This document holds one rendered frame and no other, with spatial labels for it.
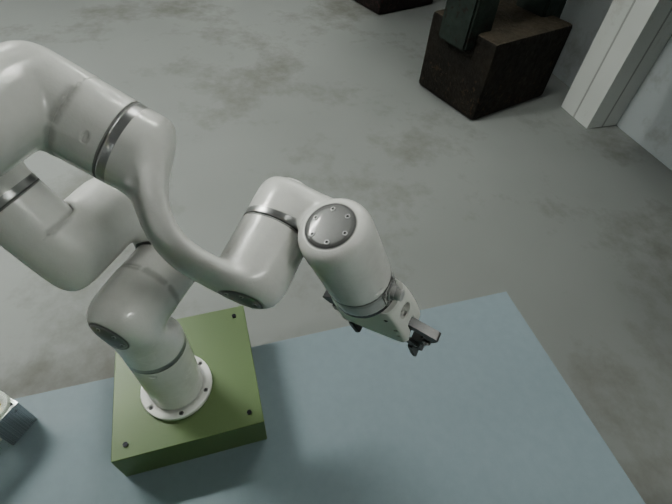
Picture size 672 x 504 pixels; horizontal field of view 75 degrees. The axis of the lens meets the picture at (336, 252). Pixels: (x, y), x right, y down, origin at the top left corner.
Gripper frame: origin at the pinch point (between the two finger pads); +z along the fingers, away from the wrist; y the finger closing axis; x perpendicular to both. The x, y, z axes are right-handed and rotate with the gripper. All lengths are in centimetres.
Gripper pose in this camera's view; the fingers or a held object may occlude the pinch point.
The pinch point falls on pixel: (387, 332)
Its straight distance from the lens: 65.0
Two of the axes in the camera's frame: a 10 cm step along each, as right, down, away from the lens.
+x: -4.5, 8.2, -3.4
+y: -8.5, -2.8, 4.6
